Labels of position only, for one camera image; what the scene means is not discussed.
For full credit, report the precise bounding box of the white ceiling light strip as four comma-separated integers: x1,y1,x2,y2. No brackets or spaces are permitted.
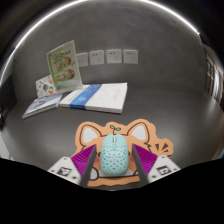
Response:
0,0,202,86

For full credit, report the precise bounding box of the green upright sign stand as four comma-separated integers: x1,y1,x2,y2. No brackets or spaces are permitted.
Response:
45,39,84,95

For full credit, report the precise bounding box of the white book with blue stripe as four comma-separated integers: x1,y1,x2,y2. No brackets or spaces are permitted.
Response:
58,82,129,115

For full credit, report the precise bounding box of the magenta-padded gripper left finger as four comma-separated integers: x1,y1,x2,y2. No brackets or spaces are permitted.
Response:
47,143,100,188

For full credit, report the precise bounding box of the small white illustrated card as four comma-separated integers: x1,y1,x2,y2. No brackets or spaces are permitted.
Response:
35,74,56,100

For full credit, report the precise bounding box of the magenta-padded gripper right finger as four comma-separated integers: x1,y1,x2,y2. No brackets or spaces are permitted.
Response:
131,143,181,184

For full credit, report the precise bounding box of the white wall socket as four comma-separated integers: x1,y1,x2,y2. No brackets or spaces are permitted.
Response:
123,49,139,65
105,48,123,65
88,49,106,66
76,52,90,68

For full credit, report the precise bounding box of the grey thin booklet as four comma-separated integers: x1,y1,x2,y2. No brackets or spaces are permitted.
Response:
21,93,63,120

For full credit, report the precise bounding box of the mint green perforated computer mouse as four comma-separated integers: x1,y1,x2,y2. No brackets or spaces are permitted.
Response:
99,133,130,176

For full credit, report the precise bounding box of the orange fox-shaped mouse pad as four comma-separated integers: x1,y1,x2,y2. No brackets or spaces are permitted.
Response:
74,119,175,188

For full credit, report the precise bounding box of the dark shelf unit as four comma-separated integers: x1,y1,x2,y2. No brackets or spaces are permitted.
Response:
202,44,224,105

